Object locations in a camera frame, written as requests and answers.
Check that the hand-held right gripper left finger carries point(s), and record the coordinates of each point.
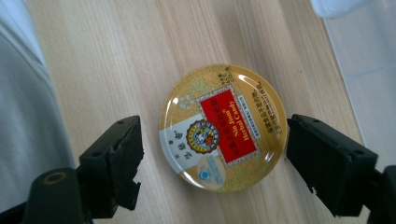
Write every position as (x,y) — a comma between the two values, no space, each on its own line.
(112,161)

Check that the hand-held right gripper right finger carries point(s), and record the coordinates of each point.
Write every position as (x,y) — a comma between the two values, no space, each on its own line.
(333,165)

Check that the round gold candy tin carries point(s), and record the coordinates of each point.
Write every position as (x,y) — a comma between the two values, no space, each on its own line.
(224,127)

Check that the white plastic object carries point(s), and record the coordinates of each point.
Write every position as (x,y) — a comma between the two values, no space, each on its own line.
(336,6)

